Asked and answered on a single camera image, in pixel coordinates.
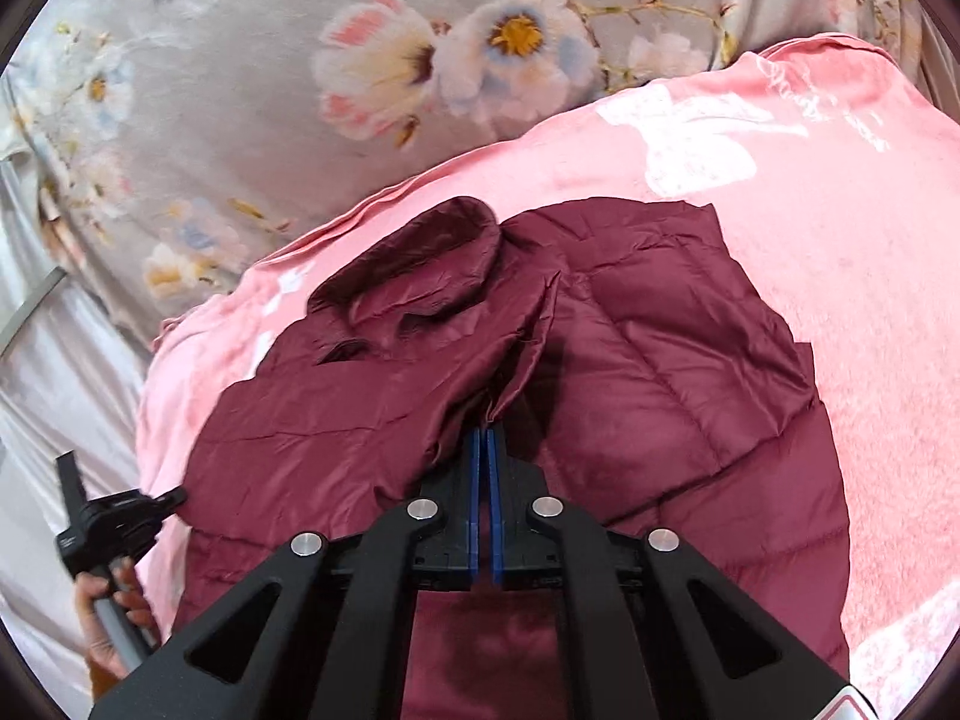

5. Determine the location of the grey satin sheet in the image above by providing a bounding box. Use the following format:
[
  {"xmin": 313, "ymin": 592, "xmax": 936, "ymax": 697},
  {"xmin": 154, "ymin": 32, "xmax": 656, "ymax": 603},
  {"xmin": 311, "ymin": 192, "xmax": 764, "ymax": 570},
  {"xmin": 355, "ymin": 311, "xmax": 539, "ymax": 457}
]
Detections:
[{"xmin": 0, "ymin": 75, "xmax": 162, "ymax": 695}]

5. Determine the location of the maroon puffer jacket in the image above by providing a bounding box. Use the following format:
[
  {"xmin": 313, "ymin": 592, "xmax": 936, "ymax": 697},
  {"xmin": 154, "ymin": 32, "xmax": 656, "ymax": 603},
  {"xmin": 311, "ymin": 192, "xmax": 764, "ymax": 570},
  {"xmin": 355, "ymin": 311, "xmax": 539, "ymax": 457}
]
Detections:
[{"xmin": 172, "ymin": 195, "xmax": 852, "ymax": 720}]

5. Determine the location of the metal strip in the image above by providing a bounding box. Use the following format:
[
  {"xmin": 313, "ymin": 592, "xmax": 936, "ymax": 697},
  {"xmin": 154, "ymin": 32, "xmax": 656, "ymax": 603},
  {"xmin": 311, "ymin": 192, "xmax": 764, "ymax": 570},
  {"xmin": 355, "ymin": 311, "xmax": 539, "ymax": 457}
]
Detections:
[{"xmin": 0, "ymin": 266, "xmax": 65, "ymax": 355}]

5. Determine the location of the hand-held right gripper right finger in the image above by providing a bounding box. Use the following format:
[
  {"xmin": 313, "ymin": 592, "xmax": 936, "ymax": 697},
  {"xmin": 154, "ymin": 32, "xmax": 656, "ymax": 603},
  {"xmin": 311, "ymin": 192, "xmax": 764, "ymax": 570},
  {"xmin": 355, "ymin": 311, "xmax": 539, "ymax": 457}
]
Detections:
[{"xmin": 488, "ymin": 427, "xmax": 880, "ymax": 720}]

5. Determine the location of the person's left hand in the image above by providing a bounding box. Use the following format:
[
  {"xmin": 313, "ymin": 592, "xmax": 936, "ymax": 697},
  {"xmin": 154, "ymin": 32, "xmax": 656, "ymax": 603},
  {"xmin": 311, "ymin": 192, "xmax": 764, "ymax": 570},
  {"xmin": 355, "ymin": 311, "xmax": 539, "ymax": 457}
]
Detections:
[{"xmin": 73, "ymin": 561, "xmax": 162, "ymax": 680}]

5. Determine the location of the pink printed blanket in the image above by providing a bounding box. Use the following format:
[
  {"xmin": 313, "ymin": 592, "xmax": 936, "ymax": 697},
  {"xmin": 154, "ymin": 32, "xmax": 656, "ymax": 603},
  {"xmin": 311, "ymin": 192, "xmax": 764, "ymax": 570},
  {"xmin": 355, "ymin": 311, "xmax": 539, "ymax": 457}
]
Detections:
[{"xmin": 135, "ymin": 34, "xmax": 960, "ymax": 720}]

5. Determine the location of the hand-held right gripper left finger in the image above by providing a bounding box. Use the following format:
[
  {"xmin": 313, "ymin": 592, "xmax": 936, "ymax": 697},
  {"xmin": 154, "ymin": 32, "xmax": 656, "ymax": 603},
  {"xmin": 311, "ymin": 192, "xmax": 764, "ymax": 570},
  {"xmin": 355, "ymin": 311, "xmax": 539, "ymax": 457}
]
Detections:
[{"xmin": 90, "ymin": 429, "xmax": 482, "ymax": 720}]

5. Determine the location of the grey floral duvet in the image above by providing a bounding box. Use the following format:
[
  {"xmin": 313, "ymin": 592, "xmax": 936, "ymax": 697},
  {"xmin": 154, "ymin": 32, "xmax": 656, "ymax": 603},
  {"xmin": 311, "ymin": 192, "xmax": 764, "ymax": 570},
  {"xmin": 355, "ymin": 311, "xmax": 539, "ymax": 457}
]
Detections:
[{"xmin": 0, "ymin": 0, "xmax": 938, "ymax": 353}]

